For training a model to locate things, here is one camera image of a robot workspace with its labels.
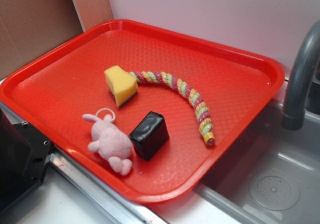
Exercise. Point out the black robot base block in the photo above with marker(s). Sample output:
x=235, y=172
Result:
x=24, y=156

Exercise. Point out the black glossy box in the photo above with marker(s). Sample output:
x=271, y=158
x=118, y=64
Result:
x=149, y=135

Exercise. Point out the red plastic tray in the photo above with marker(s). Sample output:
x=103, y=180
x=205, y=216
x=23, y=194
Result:
x=54, y=91

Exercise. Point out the yellow sponge wedge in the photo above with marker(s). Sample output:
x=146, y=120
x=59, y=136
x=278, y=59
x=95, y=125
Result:
x=122, y=85

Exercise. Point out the pink plush bunny toy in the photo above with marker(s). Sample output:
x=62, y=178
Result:
x=109, y=142

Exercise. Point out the grey toy faucet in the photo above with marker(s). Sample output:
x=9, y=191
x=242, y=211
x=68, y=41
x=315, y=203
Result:
x=303, y=89

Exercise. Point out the grey plastic sink basin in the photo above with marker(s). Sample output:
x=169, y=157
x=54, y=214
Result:
x=269, y=175

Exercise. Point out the brown cardboard panel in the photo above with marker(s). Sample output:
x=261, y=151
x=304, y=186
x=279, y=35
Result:
x=31, y=28

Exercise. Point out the multicolour twisted rope toy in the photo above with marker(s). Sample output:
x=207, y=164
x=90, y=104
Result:
x=201, y=111

